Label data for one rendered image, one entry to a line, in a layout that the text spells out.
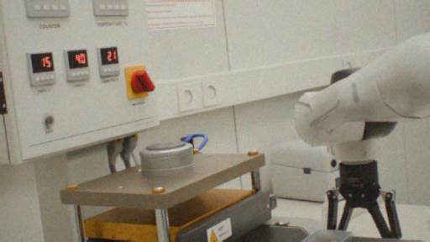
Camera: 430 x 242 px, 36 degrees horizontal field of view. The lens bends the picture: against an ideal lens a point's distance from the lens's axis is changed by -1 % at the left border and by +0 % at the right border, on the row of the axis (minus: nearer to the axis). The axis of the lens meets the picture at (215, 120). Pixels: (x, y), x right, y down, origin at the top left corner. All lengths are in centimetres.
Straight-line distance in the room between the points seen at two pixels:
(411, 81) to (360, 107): 14
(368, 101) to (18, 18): 51
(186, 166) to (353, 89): 27
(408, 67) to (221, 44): 115
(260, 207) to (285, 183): 104
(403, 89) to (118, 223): 42
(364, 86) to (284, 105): 124
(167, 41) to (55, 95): 85
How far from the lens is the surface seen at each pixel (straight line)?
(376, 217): 132
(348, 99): 100
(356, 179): 129
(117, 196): 86
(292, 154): 200
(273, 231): 104
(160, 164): 93
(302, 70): 224
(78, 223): 93
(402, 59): 89
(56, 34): 99
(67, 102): 100
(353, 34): 266
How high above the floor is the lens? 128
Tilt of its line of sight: 6 degrees down
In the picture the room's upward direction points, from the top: 6 degrees counter-clockwise
